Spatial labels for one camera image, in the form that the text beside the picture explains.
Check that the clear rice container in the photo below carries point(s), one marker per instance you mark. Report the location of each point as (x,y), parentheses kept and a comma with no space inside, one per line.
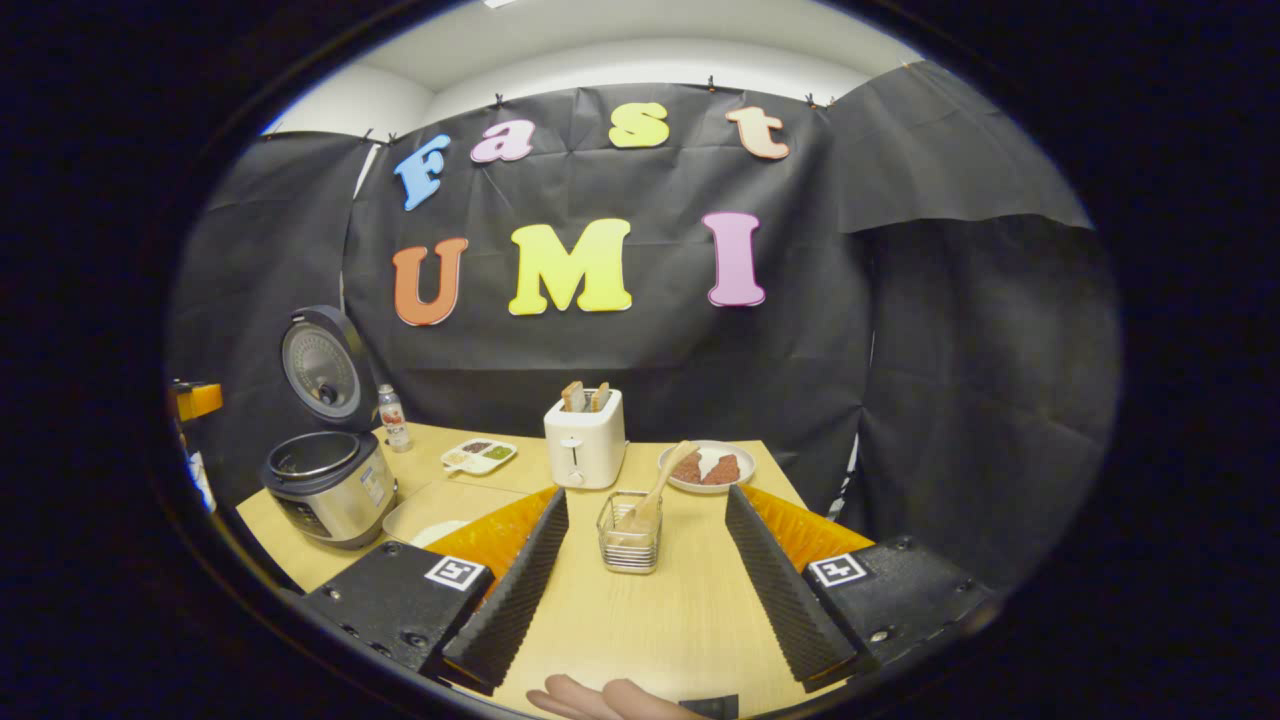
(440,505)

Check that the white toaster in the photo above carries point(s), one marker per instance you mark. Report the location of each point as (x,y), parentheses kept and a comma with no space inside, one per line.
(585,445)

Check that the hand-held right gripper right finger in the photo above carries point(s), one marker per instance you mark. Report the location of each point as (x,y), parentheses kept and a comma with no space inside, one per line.
(780,600)

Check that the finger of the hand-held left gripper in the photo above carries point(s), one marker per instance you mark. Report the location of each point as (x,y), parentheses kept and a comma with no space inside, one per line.
(198,400)

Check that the toast slice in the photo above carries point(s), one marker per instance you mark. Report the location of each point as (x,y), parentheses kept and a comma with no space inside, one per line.
(573,397)
(600,397)

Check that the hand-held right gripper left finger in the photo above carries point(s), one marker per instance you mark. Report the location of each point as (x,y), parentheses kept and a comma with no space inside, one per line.
(510,600)

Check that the silver black rice cooker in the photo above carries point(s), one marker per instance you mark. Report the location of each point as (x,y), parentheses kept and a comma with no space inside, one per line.
(335,495)

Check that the white divided grain dish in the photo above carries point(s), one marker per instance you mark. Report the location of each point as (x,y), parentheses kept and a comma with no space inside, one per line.
(480,455)

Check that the wooden spoon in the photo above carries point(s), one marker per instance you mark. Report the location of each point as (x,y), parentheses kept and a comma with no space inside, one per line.
(660,485)

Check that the small clear bottle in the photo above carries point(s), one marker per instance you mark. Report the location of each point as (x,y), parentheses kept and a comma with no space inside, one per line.
(395,425)

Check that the black backdrop cloth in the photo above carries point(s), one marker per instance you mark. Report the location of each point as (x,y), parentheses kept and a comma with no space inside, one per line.
(950,350)

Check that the plate with meat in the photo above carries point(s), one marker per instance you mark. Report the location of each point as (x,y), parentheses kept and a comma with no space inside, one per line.
(725,470)

